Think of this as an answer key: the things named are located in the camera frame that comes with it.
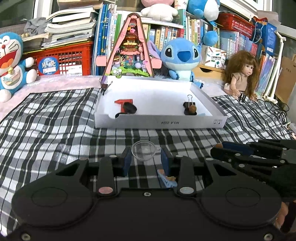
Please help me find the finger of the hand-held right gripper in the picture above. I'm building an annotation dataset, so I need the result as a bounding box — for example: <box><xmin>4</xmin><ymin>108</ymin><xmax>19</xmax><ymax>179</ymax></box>
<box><xmin>221</xmin><ymin>138</ymin><xmax>296</xmax><ymax>161</ymax></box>
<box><xmin>210</xmin><ymin>147</ymin><xmax>281</xmax><ymax>179</ymax></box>

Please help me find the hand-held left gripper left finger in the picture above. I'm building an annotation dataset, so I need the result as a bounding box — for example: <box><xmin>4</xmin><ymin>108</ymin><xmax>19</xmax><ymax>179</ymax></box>
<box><xmin>55</xmin><ymin>147</ymin><xmax>133</xmax><ymax>198</ymax></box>

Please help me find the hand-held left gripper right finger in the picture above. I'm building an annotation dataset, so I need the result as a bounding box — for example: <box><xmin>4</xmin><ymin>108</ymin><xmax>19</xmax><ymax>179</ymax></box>
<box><xmin>160</xmin><ymin>148</ymin><xmax>246</xmax><ymax>198</ymax></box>

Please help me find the clear plastic round lid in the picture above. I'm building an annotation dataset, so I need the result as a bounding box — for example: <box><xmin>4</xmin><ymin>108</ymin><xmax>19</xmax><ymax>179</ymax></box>
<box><xmin>131</xmin><ymin>141</ymin><xmax>161</xmax><ymax>162</ymax></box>

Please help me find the orange angled plastic piece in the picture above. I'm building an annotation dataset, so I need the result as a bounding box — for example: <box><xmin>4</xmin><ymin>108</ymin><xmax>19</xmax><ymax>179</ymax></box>
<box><xmin>115</xmin><ymin>99</ymin><xmax>134</xmax><ymax>114</ymax></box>

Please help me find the black binder clip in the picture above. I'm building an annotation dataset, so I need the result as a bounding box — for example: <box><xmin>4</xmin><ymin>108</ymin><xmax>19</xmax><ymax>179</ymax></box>
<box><xmin>183</xmin><ymin>95</ymin><xmax>197</xmax><ymax>115</ymax></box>

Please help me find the white cardboard box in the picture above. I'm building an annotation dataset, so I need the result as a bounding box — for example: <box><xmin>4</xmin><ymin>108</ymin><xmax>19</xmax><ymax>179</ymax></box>
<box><xmin>94</xmin><ymin>76</ymin><xmax>228</xmax><ymax>129</ymax></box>

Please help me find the person's right hand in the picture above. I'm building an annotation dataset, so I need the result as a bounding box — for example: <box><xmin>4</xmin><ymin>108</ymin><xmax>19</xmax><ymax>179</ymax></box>
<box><xmin>275</xmin><ymin>203</ymin><xmax>290</xmax><ymax>232</ymax></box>

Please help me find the brown haired doll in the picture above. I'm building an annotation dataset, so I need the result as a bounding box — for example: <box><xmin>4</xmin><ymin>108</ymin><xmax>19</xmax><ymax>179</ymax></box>
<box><xmin>223</xmin><ymin>50</ymin><xmax>261</xmax><ymax>103</ymax></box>

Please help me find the wooden drawer box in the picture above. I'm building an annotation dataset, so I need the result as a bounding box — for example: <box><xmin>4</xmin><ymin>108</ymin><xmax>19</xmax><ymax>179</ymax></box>
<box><xmin>196</xmin><ymin>64</ymin><xmax>228</xmax><ymax>80</ymax></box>

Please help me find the row of colourful folders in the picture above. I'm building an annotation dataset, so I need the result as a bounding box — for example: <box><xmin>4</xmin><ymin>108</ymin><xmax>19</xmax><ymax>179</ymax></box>
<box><xmin>255</xmin><ymin>52</ymin><xmax>277</xmax><ymax>96</ymax></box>

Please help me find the black white plaid blanket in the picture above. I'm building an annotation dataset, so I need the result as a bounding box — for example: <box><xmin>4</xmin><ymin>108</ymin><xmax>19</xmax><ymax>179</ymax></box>
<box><xmin>0</xmin><ymin>88</ymin><xmax>296</xmax><ymax>209</ymax></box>

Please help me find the brown cardboard panel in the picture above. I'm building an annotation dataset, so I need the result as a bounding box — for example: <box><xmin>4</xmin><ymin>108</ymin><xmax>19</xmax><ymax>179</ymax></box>
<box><xmin>274</xmin><ymin>56</ymin><xmax>296</xmax><ymax>105</ymax></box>

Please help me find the white metal stand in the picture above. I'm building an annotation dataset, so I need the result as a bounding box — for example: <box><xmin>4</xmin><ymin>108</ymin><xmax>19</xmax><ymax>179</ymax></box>
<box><xmin>264</xmin><ymin>30</ymin><xmax>287</xmax><ymax>104</ymax></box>

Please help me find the pencil patterned box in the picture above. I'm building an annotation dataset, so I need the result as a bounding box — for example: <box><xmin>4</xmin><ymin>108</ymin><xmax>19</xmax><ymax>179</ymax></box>
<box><xmin>201</xmin><ymin>45</ymin><xmax>227</xmax><ymax>69</ymax></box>

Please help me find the shelf row of colourful books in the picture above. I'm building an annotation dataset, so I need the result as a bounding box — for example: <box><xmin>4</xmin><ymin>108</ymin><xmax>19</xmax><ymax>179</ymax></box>
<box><xmin>141</xmin><ymin>16</ymin><xmax>260</xmax><ymax>63</ymax></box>

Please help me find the blue alien plush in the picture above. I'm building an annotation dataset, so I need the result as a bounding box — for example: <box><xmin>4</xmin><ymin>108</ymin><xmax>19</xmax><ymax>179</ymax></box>
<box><xmin>148</xmin><ymin>38</ymin><xmax>205</xmax><ymax>89</ymax></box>

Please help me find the triangular miniature dollhouse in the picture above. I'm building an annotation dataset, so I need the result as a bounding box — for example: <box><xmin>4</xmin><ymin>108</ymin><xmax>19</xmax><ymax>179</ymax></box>
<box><xmin>96</xmin><ymin>13</ymin><xmax>162</xmax><ymax>93</ymax></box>

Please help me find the pink fuzzy blanket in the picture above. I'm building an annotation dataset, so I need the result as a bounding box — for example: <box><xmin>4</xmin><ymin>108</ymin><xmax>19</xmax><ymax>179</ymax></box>
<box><xmin>0</xmin><ymin>75</ymin><xmax>102</xmax><ymax>121</ymax></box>

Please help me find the red plastic crate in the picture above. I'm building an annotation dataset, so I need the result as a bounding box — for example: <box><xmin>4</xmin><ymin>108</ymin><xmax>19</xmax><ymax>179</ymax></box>
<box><xmin>29</xmin><ymin>42</ymin><xmax>94</xmax><ymax>76</ymax></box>

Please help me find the blue gift bag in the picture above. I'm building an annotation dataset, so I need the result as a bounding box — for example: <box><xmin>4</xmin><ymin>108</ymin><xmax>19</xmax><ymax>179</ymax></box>
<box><xmin>251</xmin><ymin>17</ymin><xmax>278</xmax><ymax>48</ymax></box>

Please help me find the red plastic basket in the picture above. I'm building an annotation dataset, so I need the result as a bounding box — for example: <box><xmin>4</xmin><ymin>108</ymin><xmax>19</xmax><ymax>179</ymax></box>
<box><xmin>217</xmin><ymin>13</ymin><xmax>255</xmax><ymax>39</ymax></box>

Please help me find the row of tall blue books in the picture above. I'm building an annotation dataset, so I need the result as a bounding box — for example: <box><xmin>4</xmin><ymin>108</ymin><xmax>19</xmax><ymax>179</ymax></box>
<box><xmin>92</xmin><ymin>3</ymin><xmax>127</xmax><ymax>76</ymax></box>

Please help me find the blue white plush toy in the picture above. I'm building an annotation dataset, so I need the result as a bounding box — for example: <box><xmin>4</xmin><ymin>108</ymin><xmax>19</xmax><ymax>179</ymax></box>
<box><xmin>187</xmin><ymin>0</ymin><xmax>221</xmax><ymax>46</ymax></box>

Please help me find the stack of worn books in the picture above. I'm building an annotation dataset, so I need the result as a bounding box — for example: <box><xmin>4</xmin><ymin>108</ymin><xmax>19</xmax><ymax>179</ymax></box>
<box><xmin>43</xmin><ymin>0</ymin><xmax>104</xmax><ymax>48</ymax></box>

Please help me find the blue robot cat plush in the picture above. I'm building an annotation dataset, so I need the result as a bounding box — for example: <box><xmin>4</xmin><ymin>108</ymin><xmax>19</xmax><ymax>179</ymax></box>
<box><xmin>0</xmin><ymin>32</ymin><xmax>38</xmax><ymax>103</ymax></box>

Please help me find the pink plush toy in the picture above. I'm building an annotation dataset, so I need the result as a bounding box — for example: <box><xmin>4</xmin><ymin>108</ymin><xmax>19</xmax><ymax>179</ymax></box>
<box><xmin>141</xmin><ymin>0</ymin><xmax>174</xmax><ymax>8</ymax></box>

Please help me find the grey crumpled cloth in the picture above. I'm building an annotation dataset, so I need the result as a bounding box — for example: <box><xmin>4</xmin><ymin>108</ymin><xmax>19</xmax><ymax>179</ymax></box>
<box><xmin>23</xmin><ymin>17</ymin><xmax>50</xmax><ymax>35</ymax></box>

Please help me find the black cable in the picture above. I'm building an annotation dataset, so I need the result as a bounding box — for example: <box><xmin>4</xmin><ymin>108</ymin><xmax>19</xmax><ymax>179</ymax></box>
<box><xmin>257</xmin><ymin>97</ymin><xmax>291</xmax><ymax>114</ymax></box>

